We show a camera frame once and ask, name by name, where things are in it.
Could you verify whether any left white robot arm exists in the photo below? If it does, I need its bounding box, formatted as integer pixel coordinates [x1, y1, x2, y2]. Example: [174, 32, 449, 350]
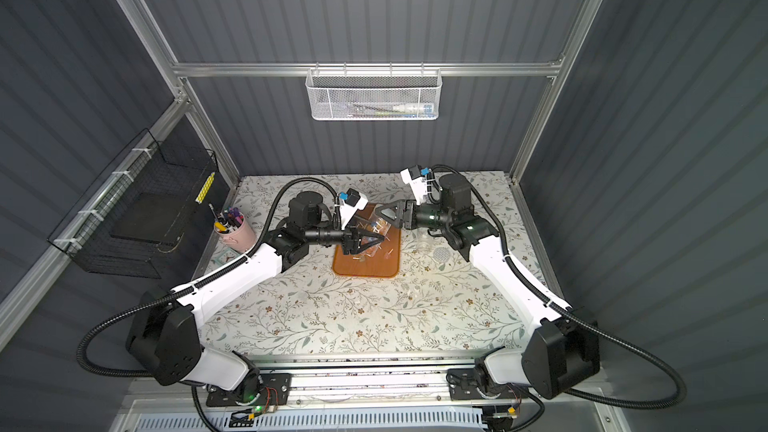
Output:
[126, 188, 384, 391]

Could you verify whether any black wire basket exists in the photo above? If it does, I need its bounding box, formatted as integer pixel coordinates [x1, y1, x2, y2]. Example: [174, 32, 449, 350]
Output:
[48, 134, 218, 279]

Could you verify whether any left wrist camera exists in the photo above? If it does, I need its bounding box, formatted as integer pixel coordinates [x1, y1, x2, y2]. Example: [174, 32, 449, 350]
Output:
[339, 188, 368, 229]

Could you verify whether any white jar lid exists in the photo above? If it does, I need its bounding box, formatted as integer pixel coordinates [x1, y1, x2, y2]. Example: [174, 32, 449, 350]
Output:
[432, 247, 452, 263]

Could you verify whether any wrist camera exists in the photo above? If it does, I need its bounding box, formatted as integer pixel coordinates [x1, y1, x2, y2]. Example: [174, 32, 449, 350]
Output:
[339, 188, 368, 229]
[400, 165, 431, 205]

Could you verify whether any brown wooden tray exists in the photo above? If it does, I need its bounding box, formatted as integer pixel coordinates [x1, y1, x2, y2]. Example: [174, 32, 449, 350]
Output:
[332, 203, 401, 279]

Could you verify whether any black corrugated cable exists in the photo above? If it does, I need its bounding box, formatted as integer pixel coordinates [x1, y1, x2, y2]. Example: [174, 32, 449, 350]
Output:
[431, 164, 688, 410]
[76, 177, 340, 378]

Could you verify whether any clear candy jar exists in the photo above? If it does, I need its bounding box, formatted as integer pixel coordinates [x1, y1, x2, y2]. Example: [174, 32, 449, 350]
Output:
[413, 230, 434, 253]
[359, 212, 391, 238]

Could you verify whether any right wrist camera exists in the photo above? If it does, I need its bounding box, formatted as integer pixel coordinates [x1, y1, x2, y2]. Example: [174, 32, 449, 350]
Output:
[400, 165, 431, 205]

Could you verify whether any white pen in basket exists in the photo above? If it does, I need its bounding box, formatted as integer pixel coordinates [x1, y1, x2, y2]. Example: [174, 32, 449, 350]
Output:
[392, 103, 434, 117]

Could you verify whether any pink pen cup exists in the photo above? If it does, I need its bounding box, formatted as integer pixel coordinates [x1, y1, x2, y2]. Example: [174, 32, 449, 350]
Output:
[214, 208, 257, 253]

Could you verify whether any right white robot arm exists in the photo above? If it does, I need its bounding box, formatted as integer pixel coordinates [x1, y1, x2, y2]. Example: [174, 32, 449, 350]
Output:
[376, 166, 600, 399]

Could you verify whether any pile of colourful lollipops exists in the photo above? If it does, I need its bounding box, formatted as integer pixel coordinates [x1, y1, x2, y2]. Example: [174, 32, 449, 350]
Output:
[353, 237, 394, 262]

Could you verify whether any left black corrugated cable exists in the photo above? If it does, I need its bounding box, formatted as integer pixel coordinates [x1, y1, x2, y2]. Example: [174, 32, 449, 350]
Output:
[76, 177, 340, 378]

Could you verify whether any white wire mesh basket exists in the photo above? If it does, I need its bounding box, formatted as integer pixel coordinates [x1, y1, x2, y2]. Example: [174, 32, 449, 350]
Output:
[305, 69, 443, 122]

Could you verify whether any right black corrugated cable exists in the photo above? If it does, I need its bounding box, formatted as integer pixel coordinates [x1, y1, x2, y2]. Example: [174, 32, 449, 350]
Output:
[431, 164, 688, 410]

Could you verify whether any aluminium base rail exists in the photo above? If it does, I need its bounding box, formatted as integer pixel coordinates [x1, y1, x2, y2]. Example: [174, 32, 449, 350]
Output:
[119, 353, 613, 415]

